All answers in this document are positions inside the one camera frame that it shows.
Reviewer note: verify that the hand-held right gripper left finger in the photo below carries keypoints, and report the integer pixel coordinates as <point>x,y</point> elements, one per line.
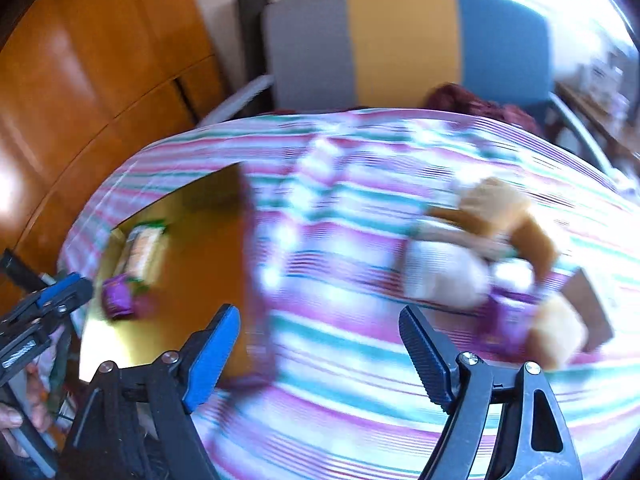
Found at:
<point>210,355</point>

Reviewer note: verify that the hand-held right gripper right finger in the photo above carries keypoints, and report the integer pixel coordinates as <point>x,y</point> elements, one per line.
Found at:
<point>427,360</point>

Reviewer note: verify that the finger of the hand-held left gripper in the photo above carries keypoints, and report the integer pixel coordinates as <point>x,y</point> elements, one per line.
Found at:
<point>62,289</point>
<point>17,266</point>

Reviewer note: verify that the purple snack packet orange label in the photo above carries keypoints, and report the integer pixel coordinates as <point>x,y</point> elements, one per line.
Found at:
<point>120,297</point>

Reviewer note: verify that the green biscuit packet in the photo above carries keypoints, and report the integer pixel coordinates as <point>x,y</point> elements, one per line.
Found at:
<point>142,250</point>

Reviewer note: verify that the gold tin box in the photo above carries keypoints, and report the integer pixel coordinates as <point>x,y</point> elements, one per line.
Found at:
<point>200,260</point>

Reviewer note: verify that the person's left hand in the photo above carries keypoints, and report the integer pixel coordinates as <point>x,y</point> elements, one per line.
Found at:
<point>40,400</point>

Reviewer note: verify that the striped tablecloth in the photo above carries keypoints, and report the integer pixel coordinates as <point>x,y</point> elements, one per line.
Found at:
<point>350,260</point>

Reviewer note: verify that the orange brown sponge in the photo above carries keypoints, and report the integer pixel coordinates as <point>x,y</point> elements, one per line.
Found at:
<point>536,246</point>

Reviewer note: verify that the brown cardboard piece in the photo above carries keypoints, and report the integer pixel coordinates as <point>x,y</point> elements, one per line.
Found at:
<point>592,310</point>

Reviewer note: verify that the dark red cloth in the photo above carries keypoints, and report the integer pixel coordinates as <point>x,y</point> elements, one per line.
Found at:
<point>480,107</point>

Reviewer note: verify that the wooden side table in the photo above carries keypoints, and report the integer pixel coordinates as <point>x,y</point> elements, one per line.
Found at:
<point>595,110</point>

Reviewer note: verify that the grey yellow blue chair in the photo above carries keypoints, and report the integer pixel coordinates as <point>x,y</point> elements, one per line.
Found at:
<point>400,45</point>

